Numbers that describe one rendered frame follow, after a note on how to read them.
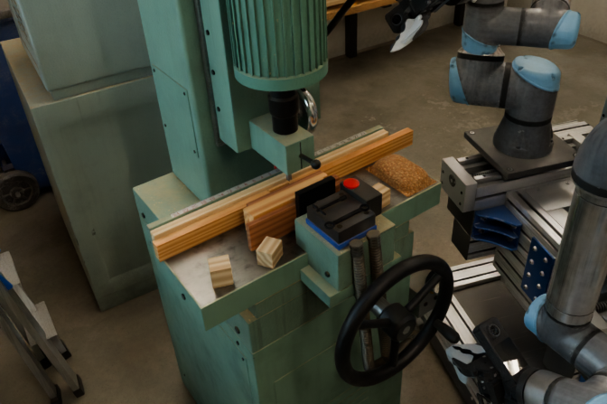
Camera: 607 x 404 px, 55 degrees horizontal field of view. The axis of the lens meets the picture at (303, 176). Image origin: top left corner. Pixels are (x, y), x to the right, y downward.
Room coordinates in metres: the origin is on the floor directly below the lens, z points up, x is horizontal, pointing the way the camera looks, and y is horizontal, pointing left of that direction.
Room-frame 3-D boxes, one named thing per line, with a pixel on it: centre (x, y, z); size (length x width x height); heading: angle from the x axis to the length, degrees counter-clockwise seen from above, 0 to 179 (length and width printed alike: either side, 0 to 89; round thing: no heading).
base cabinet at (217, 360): (1.12, 0.10, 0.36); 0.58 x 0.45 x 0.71; 34
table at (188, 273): (0.93, -0.03, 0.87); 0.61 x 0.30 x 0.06; 124
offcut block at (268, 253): (0.83, 0.07, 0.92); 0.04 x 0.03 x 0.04; 154
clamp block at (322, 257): (0.86, -0.07, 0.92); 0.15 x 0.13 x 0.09; 124
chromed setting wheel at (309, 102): (1.20, 0.00, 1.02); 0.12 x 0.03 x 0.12; 34
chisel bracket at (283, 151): (1.04, 0.04, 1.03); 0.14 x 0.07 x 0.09; 34
